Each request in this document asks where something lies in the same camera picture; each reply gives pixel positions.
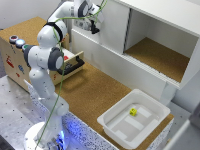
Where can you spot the white sliding door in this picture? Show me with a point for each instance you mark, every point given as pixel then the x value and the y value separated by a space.
pixel 115 26

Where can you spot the yellow block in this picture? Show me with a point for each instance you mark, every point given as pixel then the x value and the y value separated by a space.
pixel 133 111

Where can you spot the wooden drawer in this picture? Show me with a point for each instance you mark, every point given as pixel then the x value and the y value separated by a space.
pixel 74 57

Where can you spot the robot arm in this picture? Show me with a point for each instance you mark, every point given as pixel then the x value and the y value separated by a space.
pixel 43 71

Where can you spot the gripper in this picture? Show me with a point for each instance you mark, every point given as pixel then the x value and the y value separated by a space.
pixel 83 23

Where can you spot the green button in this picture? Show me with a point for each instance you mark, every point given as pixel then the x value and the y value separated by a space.
pixel 25 46

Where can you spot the red button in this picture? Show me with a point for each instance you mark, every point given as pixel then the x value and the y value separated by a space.
pixel 13 39

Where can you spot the wooden drawer box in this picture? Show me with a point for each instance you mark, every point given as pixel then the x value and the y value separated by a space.
pixel 13 66

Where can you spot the white plastic box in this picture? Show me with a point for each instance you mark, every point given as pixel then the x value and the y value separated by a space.
pixel 133 126

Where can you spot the blue button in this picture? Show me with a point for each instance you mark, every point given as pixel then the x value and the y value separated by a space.
pixel 20 42

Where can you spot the white cabinet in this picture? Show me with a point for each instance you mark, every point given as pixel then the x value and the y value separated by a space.
pixel 110 66

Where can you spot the pink block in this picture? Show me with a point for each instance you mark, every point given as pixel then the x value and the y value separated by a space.
pixel 65 57

